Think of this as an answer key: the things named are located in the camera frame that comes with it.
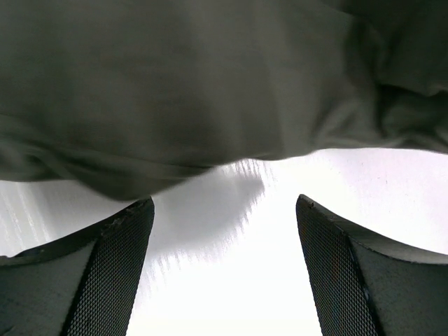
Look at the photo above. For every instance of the olive green shorts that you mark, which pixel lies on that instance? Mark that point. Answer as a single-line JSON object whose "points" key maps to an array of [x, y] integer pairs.
{"points": [[133, 97]]}

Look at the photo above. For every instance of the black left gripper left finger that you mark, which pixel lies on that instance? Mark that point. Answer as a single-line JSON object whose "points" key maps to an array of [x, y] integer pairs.
{"points": [[82, 284]]}

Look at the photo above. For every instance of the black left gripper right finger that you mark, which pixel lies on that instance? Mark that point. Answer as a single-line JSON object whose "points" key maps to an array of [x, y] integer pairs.
{"points": [[364, 283]]}

